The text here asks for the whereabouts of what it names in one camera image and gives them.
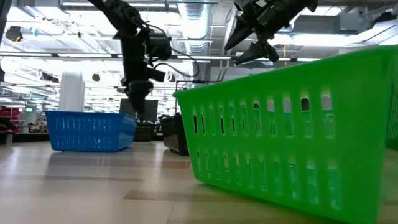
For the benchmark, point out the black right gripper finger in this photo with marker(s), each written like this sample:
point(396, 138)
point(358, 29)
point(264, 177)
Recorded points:
point(259, 51)
point(241, 32)

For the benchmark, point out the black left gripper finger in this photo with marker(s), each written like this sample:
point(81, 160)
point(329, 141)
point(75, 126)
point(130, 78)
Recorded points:
point(139, 96)

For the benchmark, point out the black plastic slotted basket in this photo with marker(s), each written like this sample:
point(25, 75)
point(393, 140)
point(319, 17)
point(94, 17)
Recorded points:
point(143, 132)
point(174, 133)

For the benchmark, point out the green plastic slotted basket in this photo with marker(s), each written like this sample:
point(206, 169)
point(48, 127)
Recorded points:
point(280, 124)

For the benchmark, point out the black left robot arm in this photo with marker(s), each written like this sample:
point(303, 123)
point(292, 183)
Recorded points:
point(105, 7)

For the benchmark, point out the dark computer monitor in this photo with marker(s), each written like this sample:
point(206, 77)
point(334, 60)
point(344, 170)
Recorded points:
point(152, 109)

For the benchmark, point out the blue plastic slotted basket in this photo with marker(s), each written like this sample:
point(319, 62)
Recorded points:
point(90, 130)

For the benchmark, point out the white round pillar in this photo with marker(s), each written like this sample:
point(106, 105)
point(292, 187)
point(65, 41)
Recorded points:
point(71, 90)

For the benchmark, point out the black round ceiling fixture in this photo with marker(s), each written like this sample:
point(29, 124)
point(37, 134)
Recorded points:
point(14, 33)

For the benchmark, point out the red storage rack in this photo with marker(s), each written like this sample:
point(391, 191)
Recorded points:
point(9, 116)

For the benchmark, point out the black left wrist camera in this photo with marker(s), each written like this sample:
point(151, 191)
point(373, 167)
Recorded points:
point(160, 46)

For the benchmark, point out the black rig frame post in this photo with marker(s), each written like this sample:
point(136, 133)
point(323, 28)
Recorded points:
point(3, 15)

